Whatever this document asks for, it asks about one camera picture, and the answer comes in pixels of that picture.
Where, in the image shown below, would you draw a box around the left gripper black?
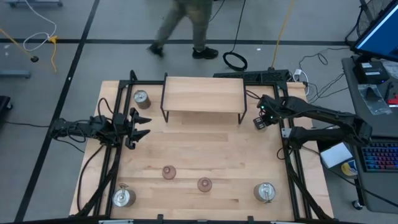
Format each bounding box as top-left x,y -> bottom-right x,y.
112,107 -> 152,150

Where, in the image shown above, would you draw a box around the smoked glass jar metal lid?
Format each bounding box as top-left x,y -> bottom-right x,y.
253,182 -> 277,204
111,182 -> 137,208
132,90 -> 152,110

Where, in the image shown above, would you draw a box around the pink ribbed glass candle holder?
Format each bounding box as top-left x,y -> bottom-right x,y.
197,177 -> 213,193
162,165 -> 177,180

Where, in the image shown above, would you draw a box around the white plug adapter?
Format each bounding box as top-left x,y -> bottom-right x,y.
292,68 -> 309,96

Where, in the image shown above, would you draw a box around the wooden shelf riser black legs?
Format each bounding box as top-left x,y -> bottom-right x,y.
160,73 -> 248,125

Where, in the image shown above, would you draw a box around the white cardboard box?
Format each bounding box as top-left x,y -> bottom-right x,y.
320,142 -> 354,169

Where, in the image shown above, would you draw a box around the clear plastic bag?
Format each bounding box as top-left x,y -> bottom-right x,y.
357,83 -> 393,116

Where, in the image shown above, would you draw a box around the person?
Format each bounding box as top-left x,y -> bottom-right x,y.
146,0 -> 220,60

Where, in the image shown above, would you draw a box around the black box device white labels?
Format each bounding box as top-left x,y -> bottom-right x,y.
353,60 -> 390,85

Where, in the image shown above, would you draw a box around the rainbow backlit keyboard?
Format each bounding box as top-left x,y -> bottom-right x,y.
360,141 -> 398,173

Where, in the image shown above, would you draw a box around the grey desk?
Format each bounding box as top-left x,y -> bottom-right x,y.
341,55 -> 398,215

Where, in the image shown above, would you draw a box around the grey floor bar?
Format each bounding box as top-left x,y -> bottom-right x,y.
0,70 -> 32,78

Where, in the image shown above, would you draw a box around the computer monitor blue screen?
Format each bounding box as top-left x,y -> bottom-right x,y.
351,0 -> 398,63

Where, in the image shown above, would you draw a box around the grey cart base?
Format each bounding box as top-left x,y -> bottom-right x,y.
6,0 -> 63,7

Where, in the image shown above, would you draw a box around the black metal rig frame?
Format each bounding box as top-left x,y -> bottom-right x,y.
70,70 -> 335,224

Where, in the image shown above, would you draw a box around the black coiled floor cable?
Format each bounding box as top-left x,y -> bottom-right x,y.
222,0 -> 249,72

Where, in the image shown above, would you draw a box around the thin black desk cable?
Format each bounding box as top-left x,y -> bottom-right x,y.
298,46 -> 351,105

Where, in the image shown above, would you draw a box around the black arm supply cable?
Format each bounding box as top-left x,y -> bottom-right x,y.
76,144 -> 106,213

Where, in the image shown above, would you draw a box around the long yellow cable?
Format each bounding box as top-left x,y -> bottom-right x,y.
271,0 -> 295,70

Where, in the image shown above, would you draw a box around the black straight floor cable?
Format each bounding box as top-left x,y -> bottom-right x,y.
0,120 -> 51,128

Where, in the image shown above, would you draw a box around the yellow cable with connector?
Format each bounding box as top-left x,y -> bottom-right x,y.
48,35 -> 59,73

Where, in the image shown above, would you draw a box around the thin yellow cord black foot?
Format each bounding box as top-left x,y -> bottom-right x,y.
0,27 -> 40,63

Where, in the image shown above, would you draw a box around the white floor cable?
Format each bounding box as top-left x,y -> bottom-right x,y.
22,0 -> 58,52

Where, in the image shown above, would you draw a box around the black wire fan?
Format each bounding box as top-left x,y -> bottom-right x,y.
345,0 -> 392,47

